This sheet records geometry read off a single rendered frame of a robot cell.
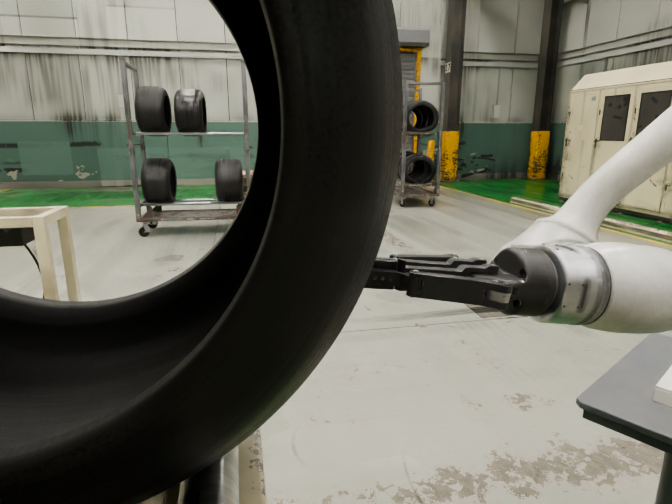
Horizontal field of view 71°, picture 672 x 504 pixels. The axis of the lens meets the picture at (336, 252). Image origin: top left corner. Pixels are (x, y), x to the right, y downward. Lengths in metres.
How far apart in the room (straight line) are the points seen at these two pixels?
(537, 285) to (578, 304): 0.05
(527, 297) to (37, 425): 0.49
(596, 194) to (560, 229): 0.08
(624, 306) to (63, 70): 11.73
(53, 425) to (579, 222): 0.68
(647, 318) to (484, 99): 12.49
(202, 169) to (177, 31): 2.93
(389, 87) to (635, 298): 0.38
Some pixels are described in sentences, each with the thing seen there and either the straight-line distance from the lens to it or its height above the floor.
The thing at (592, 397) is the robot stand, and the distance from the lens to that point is 1.13.
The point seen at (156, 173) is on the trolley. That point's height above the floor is 0.72.
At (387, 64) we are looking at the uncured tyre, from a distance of 0.31.
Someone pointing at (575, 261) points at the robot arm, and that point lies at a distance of 0.56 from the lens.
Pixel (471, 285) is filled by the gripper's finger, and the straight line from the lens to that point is 0.48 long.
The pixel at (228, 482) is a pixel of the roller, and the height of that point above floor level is 0.92.
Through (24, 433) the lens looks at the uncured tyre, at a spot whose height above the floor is 0.91.
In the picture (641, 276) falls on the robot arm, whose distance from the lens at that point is 0.60.
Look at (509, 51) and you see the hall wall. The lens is 13.43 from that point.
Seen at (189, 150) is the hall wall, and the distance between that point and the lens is 11.39.
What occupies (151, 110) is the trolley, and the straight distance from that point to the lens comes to 5.73.
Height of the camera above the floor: 1.17
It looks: 14 degrees down
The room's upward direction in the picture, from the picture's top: straight up
